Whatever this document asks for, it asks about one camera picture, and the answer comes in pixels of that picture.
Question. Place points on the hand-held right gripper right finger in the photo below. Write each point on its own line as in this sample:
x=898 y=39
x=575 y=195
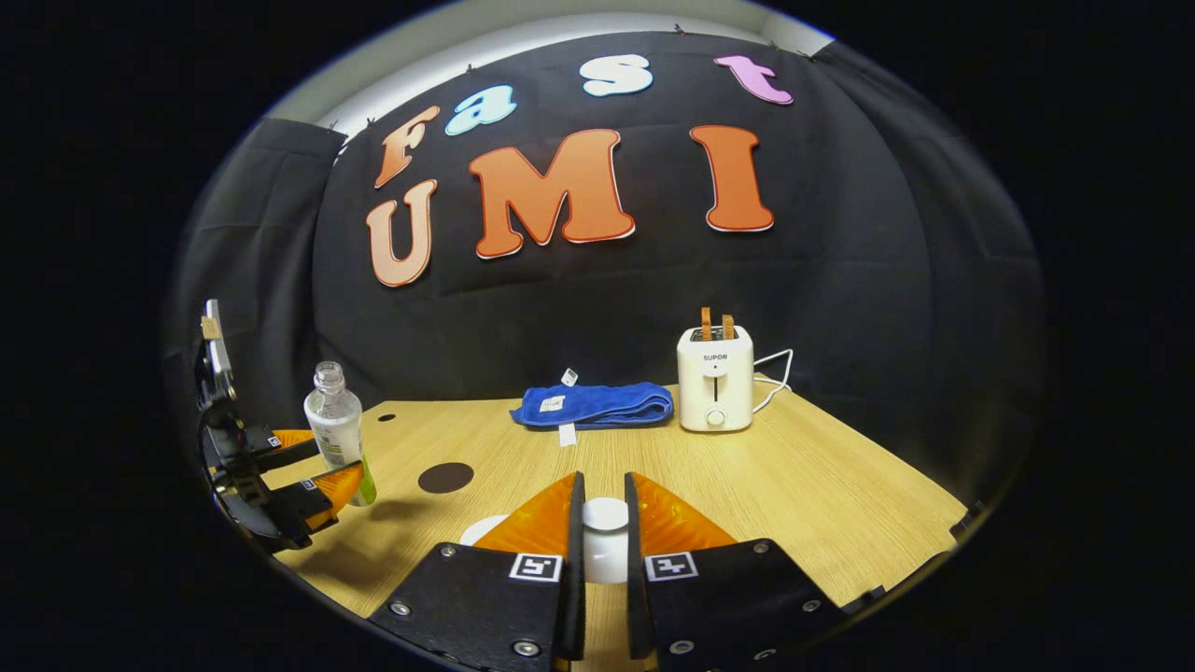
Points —
x=635 y=597

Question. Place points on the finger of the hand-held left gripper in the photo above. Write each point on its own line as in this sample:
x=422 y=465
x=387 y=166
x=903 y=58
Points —
x=299 y=499
x=280 y=455

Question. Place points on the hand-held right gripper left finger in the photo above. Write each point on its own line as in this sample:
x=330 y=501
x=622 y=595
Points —
x=576 y=597

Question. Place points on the clear plastic water bottle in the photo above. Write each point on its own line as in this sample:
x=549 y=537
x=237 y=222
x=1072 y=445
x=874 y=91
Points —
x=331 y=420

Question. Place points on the white teacup lid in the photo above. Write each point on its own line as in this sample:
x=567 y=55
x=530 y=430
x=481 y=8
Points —
x=605 y=523

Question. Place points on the white teacup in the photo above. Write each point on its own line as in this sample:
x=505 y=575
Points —
x=481 y=532

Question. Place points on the dark round coaster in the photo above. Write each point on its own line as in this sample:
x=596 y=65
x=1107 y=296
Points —
x=445 y=477

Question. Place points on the blue folded towel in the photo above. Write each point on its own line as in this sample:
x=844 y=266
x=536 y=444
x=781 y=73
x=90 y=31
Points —
x=607 y=403

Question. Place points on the white toaster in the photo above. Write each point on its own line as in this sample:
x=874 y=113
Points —
x=714 y=373

